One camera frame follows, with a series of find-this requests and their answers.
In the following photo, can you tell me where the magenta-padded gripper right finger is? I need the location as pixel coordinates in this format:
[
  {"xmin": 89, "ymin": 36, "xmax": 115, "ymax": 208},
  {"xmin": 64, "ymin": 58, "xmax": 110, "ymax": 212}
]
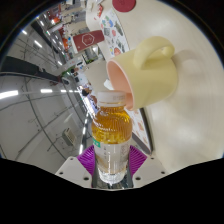
[{"xmin": 128, "ymin": 145, "xmax": 168, "ymax": 189}]

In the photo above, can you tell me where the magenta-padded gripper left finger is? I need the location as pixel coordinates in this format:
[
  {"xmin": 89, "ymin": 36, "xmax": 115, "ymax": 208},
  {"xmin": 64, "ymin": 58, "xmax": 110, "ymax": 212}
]
[{"xmin": 54, "ymin": 144, "xmax": 98, "ymax": 188}]

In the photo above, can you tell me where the clear plastic drink bottle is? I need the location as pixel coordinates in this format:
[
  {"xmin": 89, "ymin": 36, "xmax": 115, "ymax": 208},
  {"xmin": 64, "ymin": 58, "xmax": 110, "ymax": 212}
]
[{"xmin": 90, "ymin": 91, "xmax": 133, "ymax": 184}]

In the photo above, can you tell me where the ceiling air conditioner unit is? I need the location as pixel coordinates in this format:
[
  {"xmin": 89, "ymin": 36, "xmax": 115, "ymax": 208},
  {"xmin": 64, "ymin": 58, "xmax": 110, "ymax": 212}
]
[{"xmin": 62, "ymin": 127, "xmax": 79, "ymax": 147}]

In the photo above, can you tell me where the printed paper tray liner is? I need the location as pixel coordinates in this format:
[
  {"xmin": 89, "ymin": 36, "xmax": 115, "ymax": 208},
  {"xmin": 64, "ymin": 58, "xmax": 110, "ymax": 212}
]
[{"xmin": 131, "ymin": 109, "xmax": 150, "ymax": 148}]

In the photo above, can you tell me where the cream mug with pink inside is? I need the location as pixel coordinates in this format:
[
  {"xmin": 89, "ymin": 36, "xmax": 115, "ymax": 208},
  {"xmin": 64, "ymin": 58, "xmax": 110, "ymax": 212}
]
[{"xmin": 105, "ymin": 35, "xmax": 180, "ymax": 111}]

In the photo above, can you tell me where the white napkin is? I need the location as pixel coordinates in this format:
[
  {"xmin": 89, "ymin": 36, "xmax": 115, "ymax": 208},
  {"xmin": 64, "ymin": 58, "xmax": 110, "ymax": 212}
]
[{"xmin": 103, "ymin": 78, "xmax": 114, "ymax": 91}]

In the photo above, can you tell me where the group of ceiling lights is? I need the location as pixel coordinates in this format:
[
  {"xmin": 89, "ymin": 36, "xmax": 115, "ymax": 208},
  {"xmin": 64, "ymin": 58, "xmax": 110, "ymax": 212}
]
[{"xmin": 0, "ymin": 29, "xmax": 85, "ymax": 102}]

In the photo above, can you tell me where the red paper cup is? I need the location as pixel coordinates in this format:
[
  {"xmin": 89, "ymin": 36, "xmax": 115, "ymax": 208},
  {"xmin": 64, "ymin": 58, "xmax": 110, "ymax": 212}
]
[{"xmin": 72, "ymin": 29, "xmax": 106, "ymax": 53}]

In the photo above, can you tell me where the flat round red coaster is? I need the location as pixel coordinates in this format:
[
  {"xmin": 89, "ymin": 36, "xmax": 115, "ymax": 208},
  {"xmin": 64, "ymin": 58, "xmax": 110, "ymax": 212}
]
[{"xmin": 111, "ymin": 0, "xmax": 137, "ymax": 13}]

